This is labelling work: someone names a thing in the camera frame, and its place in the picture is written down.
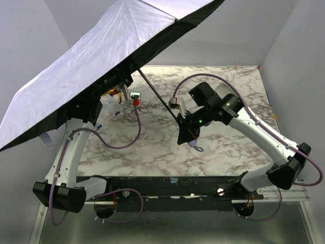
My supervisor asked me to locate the beige zippered umbrella case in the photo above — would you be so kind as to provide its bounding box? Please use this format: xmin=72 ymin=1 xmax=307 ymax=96
xmin=215 ymin=83 xmax=238 ymax=100

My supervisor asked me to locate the lilac umbrella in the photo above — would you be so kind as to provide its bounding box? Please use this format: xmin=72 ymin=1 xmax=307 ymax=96
xmin=1 ymin=1 xmax=221 ymax=150

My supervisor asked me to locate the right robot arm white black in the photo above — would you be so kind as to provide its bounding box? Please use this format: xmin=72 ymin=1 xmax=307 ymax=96
xmin=169 ymin=82 xmax=311 ymax=192

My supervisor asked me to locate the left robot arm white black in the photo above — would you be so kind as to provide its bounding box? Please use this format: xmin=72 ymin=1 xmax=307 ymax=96
xmin=32 ymin=68 xmax=133 ymax=213

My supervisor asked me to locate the blue tape piece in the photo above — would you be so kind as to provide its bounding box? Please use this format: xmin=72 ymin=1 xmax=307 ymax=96
xmin=170 ymin=177 xmax=178 ymax=184

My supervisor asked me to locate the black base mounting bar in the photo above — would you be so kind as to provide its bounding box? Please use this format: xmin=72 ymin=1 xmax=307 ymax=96
xmin=81 ymin=171 xmax=265 ymax=211

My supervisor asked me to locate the clear plastic screw box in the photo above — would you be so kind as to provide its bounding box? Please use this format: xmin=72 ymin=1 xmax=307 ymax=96
xmin=95 ymin=95 xmax=122 ymax=130

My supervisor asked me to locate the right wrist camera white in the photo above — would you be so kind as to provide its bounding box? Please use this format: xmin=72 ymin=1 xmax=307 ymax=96
xmin=168 ymin=98 xmax=187 ymax=117

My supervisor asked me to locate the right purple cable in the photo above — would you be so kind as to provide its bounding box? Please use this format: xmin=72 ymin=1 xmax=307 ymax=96
xmin=172 ymin=73 xmax=323 ymax=221

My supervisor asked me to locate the purple cable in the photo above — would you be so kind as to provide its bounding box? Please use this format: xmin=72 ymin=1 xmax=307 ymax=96
xmin=172 ymin=73 xmax=323 ymax=221
xmin=48 ymin=105 xmax=144 ymax=227

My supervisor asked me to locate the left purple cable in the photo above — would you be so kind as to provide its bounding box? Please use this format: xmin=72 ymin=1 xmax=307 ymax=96
xmin=48 ymin=105 xmax=144 ymax=227

